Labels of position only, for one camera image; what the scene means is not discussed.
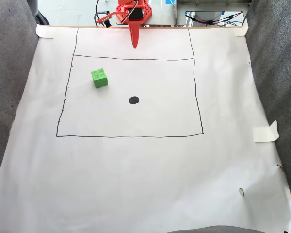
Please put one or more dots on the black tube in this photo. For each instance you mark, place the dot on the black tube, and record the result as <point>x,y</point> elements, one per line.
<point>41,18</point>

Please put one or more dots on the grey metal frame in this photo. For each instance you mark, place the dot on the grey metal frame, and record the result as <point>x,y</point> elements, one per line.
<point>208,6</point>

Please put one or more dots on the green cube block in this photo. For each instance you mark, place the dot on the green cube block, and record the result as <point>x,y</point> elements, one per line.
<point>100,78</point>

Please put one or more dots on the orange camera mount with camera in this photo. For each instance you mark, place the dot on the orange camera mount with camera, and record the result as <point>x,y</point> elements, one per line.
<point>106,20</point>

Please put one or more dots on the white tape piece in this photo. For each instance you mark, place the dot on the white tape piece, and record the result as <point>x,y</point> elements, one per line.
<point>242,29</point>
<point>265,133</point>
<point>44,31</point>

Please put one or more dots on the black dot mark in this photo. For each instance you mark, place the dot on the black dot mark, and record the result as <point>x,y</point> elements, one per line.
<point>134,100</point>

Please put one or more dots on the grey cloth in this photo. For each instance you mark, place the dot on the grey cloth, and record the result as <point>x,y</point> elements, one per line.
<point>279,85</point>
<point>9,85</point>
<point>215,229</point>

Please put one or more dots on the white paper sheet with lines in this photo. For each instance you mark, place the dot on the white paper sheet with lines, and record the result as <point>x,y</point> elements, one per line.
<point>145,170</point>

